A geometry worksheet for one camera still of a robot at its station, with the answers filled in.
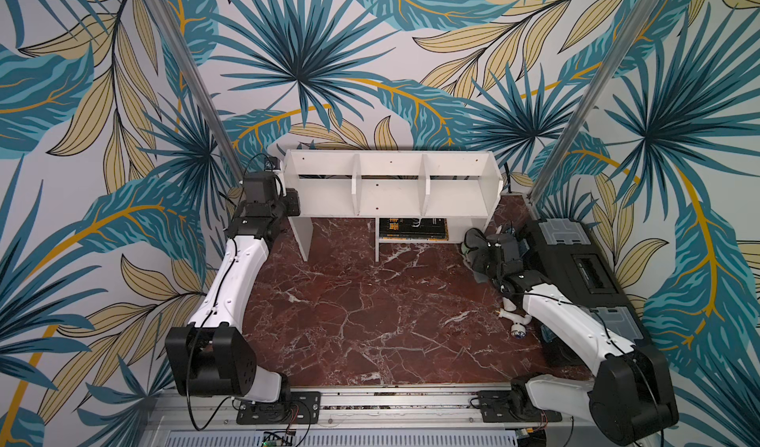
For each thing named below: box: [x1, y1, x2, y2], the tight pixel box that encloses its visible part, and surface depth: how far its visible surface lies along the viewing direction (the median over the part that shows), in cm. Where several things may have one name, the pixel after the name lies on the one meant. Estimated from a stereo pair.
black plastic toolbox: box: [522, 217, 652, 347], surface depth 82 cm
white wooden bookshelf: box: [284, 148, 504, 264], surface depth 85 cm
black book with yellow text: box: [379, 217, 450, 241], surface depth 94 cm
